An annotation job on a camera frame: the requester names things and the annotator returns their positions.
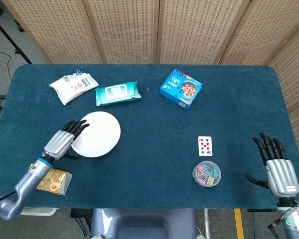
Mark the black and silver right hand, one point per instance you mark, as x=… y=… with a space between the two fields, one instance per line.
x=281 y=176

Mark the black and silver left hand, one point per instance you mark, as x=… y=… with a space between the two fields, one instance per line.
x=58 y=144

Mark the white round plate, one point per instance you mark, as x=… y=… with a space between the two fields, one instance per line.
x=99 y=137

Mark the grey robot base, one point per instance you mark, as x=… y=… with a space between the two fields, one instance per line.
x=139 y=224

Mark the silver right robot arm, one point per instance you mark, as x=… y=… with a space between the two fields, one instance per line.
x=295 y=224

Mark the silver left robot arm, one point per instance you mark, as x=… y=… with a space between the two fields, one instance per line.
x=27 y=181

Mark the black equipment box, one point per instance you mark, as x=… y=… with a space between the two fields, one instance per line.
x=79 y=213

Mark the blue cookie box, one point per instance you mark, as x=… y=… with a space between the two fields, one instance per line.
x=182 y=89

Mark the foil snack packet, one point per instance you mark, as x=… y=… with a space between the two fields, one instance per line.
x=56 y=181

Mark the white printed plastic bag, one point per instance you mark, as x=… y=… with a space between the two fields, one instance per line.
x=72 y=87

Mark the white flat board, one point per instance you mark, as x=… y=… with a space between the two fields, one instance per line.
x=37 y=211

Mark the blue binder clip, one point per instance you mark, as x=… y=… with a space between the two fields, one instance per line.
x=78 y=72

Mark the clear jar of binder clips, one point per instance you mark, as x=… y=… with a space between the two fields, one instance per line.
x=206 y=173

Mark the green wet wipes pack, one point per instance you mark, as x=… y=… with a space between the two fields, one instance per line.
x=117 y=93

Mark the nine of hearts card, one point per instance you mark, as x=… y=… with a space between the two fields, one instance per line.
x=204 y=145

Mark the metal table leg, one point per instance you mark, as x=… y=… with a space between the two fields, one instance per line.
x=206 y=224

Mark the dark blue tablecloth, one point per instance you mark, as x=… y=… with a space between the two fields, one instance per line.
x=152 y=149

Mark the black tripod stand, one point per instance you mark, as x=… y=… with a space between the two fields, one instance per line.
x=18 y=51

